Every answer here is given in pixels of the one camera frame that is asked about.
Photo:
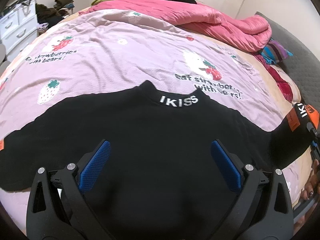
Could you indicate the grey padded headboard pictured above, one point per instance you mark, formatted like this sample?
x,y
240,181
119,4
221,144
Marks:
x,y
302,67

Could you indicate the black IKISS sweater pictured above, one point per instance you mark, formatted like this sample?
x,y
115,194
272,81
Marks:
x,y
160,181

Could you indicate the white drawer chest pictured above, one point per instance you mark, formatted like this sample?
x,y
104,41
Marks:
x,y
18,27

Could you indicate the red patterned blanket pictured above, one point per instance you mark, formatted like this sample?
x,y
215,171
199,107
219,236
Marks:
x,y
281,83

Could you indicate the pink strawberry print bedspread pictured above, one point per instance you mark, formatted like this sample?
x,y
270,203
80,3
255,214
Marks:
x,y
113,50

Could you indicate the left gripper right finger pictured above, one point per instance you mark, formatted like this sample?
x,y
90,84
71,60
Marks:
x,y
262,208

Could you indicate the dark clothes pile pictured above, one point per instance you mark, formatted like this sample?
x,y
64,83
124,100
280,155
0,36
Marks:
x,y
55,14

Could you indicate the right hand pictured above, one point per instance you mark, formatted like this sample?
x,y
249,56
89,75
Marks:
x,y
312,186

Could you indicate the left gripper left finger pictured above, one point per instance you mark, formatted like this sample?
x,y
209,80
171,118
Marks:
x,y
57,208

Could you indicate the striped colourful pillow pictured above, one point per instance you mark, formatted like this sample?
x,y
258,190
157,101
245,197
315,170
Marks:
x,y
274,53

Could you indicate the pink quilted comforter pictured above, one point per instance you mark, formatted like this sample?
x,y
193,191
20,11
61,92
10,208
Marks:
x,y
250,34

